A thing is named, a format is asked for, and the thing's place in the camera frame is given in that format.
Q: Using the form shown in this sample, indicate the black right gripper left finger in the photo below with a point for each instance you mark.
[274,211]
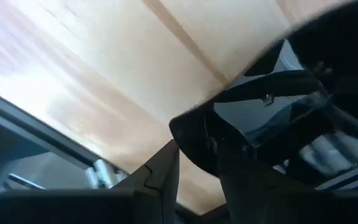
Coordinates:
[160,186]

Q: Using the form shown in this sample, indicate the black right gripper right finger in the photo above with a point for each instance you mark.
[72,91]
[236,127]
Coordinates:
[275,205]

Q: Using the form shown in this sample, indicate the black square mini plate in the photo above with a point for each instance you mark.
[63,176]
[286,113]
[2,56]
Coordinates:
[197,137]

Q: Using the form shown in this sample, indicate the gray perforated metal riser shelf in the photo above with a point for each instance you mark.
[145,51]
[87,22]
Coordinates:
[17,124]

